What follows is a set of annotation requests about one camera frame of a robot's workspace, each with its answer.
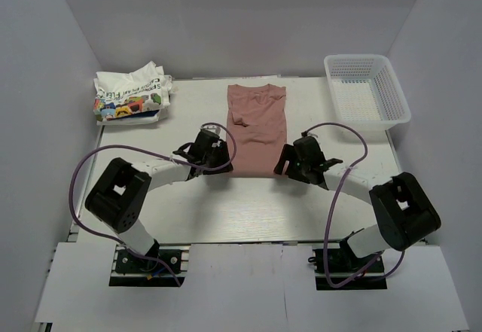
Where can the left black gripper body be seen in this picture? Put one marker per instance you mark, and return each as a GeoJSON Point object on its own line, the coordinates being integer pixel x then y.
{"type": "Point", "coordinates": [205, 158]}

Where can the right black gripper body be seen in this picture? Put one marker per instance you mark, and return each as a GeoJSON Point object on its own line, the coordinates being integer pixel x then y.
{"type": "Point", "coordinates": [299, 169]}

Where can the pink printed t-shirt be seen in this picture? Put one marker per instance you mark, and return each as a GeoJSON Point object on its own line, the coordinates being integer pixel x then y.
{"type": "Point", "coordinates": [256, 119]}

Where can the white printed t-shirt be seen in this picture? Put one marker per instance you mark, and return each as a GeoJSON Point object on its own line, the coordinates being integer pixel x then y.
{"type": "Point", "coordinates": [136, 98]}

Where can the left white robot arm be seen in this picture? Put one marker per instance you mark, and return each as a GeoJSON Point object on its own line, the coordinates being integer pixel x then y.
{"type": "Point", "coordinates": [118, 196]}

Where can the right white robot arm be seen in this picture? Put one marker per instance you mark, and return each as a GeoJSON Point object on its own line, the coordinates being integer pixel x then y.
{"type": "Point", "coordinates": [404, 214]}

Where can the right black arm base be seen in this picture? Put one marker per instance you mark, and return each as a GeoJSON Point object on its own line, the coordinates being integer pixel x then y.
{"type": "Point", "coordinates": [341, 268]}

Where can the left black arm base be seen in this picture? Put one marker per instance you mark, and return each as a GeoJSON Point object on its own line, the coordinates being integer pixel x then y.
{"type": "Point", "coordinates": [130, 271]}

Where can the white plastic mesh basket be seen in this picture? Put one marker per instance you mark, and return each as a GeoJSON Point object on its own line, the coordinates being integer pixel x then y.
{"type": "Point", "coordinates": [365, 92]}

